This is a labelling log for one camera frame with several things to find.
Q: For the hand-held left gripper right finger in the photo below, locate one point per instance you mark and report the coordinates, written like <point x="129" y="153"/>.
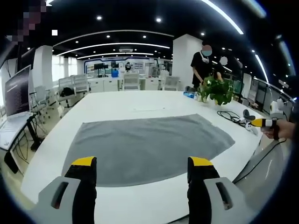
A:
<point x="210" y="198"/>

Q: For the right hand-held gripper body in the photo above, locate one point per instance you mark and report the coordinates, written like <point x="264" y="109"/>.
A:
<point x="276" y="107"/>

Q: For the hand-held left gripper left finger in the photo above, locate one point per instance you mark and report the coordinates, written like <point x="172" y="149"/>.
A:
<point x="70" y="198"/>

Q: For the grey towel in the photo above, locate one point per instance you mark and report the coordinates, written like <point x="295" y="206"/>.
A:
<point x="144" y="147"/>

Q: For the person's right hand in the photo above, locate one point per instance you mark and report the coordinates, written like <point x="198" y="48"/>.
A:
<point x="283" y="130"/>

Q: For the white handheld controller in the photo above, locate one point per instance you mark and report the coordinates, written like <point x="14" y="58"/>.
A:
<point x="250" y="126"/>

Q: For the green potted plant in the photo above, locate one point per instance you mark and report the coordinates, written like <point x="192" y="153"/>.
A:
<point x="217" y="89"/>

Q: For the blue flat box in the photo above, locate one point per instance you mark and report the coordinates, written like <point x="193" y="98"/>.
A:
<point x="189" y="94"/>

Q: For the white mesh office chair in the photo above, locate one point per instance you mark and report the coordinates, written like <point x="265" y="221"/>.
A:
<point x="130" y="80"/>
<point x="171" y="82"/>
<point x="70" y="87"/>

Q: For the grey office chair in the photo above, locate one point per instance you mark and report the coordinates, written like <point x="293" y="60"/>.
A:
<point x="39" y="98"/>

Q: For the white table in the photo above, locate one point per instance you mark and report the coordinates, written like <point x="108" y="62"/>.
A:
<point x="130" y="102"/>

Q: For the open laptop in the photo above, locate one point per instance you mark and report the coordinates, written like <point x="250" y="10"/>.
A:
<point x="16" y="93"/>

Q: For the blue container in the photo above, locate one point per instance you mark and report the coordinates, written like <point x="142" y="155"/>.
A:
<point x="115" y="74"/>

